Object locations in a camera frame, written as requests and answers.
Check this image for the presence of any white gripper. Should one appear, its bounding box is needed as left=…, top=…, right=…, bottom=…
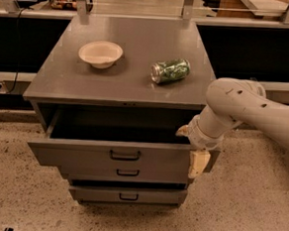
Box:
left=176, top=114, right=224, bottom=179

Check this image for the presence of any grey drawer cabinet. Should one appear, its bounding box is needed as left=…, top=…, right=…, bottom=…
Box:
left=15, top=9, right=225, bottom=213

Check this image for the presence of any grey drawer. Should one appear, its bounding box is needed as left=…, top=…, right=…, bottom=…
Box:
left=58, top=167, right=189, bottom=184
left=69, top=185, right=188, bottom=205
left=25, top=107, right=224, bottom=186

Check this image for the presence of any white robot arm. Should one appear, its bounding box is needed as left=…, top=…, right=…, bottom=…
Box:
left=176, top=77, right=289, bottom=179

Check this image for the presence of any grey middle drawer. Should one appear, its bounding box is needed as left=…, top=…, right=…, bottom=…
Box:
left=58, top=167, right=189, bottom=184

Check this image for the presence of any metal railing shelf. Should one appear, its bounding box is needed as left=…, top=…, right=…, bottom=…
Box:
left=0, top=0, right=289, bottom=28

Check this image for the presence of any black power cable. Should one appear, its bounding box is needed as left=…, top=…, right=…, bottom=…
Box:
left=6, top=6, right=27, bottom=95

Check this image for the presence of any green soda can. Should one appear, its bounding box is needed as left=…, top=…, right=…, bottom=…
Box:
left=150, top=58, right=191, bottom=84

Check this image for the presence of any grey top drawer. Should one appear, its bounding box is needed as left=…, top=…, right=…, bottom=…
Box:
left=25, top=107, right=224, bottom=186

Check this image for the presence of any grey bottom drawer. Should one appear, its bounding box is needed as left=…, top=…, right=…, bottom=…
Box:
left=69, top=185, right=188, bottom=205

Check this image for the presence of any white paper bowl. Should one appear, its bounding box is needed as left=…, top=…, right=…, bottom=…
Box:
left=78, top=41, right=123, bottom=69

